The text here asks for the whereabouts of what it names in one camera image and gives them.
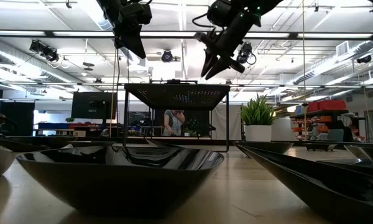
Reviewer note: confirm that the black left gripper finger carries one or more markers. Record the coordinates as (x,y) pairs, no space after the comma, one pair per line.
(132,42)

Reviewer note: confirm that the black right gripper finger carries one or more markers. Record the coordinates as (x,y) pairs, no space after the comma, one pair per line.
(223,64)
(210,59)

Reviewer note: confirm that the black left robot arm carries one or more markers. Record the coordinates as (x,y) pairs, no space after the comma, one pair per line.
(107,6)

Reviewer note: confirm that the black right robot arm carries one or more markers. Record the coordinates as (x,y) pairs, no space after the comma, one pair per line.
(264,6)

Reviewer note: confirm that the black ceiling spotlight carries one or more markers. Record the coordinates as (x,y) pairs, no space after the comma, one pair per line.
(45,51)
(247,54)
(167,56)

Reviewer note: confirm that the black perforated metal riser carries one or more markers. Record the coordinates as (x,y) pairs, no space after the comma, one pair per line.
(177,96)

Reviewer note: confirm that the white fabric screen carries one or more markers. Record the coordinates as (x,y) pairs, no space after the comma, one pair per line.
(227,121)

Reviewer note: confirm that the green plant in white pot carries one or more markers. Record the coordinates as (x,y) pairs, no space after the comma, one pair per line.
(257,124)

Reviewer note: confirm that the person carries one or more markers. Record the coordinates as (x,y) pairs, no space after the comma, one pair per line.
(174,123)

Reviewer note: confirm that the black monitor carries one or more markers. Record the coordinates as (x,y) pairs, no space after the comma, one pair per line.
(93,105)

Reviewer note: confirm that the black overhead light bar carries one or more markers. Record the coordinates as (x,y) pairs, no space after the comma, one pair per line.
(48,33)

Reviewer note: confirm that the red storage bins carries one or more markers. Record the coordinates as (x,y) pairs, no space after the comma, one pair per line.
(326,105)

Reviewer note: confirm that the storage shelf unit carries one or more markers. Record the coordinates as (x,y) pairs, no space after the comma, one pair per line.
(323,127)

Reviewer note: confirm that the black room divider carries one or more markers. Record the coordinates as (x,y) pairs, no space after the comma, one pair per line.
(15,118)

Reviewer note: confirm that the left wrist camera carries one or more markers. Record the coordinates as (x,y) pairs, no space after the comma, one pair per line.
(140,14)

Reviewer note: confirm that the black aluminium table frame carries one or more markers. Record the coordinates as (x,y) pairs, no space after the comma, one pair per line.
(205,142)

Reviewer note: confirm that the black ceiling camera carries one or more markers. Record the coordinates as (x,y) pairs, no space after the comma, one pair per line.
(363,59)

